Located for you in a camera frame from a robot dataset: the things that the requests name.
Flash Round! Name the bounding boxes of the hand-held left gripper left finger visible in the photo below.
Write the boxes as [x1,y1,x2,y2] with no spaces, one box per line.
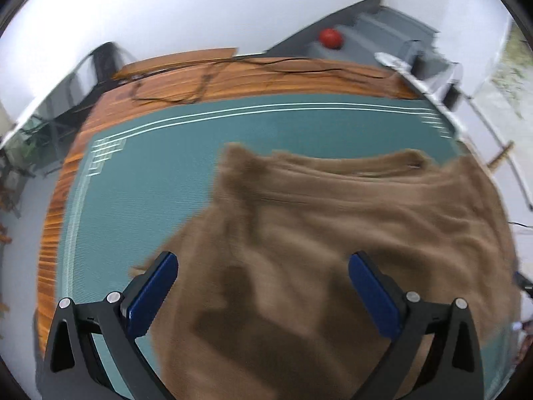
[39,251,180,400]

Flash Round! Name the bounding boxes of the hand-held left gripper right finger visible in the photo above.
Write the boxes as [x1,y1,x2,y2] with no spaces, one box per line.
[348,251,486,400]

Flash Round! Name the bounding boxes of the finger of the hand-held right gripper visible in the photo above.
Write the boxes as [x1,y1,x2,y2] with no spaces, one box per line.
[514,271,533,297]

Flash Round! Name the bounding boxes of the brown fleece sweater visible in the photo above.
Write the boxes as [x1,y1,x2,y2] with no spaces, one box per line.
[129,142,521,400]

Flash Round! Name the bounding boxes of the light wooden stick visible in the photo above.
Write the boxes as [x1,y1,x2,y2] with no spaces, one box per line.
[486,141,516,168]

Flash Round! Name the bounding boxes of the green table mat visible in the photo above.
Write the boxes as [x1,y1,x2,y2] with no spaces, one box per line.
[58,94,517,400]

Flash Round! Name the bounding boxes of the black power adapter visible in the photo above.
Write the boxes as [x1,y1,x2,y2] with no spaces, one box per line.
[412,39,439,81]
[442,62,464,110]

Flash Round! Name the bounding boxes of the glass table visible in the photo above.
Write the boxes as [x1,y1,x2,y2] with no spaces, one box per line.
[0,50,107,167]

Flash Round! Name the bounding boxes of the white power strip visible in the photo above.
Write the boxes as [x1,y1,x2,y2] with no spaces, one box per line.
[374,51,464,134]

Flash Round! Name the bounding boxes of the black mesh chair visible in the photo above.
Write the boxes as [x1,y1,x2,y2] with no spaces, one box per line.
[89,42,131,81]

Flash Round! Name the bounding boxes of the red ball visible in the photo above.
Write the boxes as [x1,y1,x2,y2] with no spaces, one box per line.
[319,28,344,50]

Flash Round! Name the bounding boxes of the grey stair steps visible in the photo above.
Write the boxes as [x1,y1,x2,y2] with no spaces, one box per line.
[266,0,442,84]

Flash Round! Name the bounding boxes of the hanging wall map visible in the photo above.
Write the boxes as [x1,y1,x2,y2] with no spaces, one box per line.
[468,23,533,211]

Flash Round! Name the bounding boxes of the long black cable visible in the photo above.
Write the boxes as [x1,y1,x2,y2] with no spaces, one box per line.
[113,55,389,106]

